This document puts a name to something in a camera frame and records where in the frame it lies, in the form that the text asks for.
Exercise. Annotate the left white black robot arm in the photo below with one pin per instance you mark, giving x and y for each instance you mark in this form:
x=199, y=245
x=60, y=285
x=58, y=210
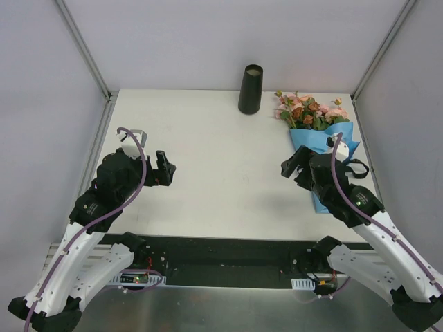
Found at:
x=61, y=295

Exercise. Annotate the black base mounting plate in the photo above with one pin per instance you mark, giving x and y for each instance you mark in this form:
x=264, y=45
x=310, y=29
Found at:
x=231, y=263

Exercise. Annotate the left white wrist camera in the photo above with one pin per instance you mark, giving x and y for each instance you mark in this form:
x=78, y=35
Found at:
x=132, y=147

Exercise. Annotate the aluminium frame post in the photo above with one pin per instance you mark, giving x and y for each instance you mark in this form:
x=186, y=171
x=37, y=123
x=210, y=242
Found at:
x=386, y=43
x=82, y=47

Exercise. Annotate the left white cable duct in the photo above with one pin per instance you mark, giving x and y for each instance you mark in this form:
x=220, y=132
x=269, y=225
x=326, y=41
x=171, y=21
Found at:
x=137, y=280

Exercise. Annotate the white cable duct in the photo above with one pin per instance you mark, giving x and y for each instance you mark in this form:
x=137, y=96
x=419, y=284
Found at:
x=303, y=284
x=137, y=280

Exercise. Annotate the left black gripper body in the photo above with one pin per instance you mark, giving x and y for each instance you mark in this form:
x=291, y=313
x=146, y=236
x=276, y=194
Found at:
x=152, y=171

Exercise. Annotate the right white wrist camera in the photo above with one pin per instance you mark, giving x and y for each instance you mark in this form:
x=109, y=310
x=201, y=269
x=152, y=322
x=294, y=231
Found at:
x=342, y=151

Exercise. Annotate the black tapered vase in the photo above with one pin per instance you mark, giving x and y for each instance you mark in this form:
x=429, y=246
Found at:
x=251, y=90

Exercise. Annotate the blue wrapping paper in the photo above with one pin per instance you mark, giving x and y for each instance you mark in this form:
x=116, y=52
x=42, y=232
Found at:
x=321, y=163

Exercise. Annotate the left aluminium frame post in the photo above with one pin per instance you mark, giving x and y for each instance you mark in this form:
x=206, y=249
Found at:
x=82, y=47

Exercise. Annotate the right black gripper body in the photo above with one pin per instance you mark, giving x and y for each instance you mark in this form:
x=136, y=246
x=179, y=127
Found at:
x=304, y=171

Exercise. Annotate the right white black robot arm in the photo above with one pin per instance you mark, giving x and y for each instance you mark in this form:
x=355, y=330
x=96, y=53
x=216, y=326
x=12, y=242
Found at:
x=407, y=282

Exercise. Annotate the right white cable duct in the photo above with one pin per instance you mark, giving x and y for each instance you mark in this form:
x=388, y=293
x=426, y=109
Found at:
x=303, y=284

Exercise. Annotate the right aluminium frame post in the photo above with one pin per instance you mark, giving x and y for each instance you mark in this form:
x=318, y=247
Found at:
x=386, y=43

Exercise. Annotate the pink orange flower bunch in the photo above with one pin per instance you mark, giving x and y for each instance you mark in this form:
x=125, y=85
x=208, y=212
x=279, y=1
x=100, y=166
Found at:
x=304, y=112

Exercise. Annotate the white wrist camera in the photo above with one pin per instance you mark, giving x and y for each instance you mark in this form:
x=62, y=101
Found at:
x=132, y=147
x=342, y=151

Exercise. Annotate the black gold-lettered ribbon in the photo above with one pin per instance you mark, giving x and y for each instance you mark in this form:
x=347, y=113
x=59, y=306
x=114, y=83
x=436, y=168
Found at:
x=357, y=168

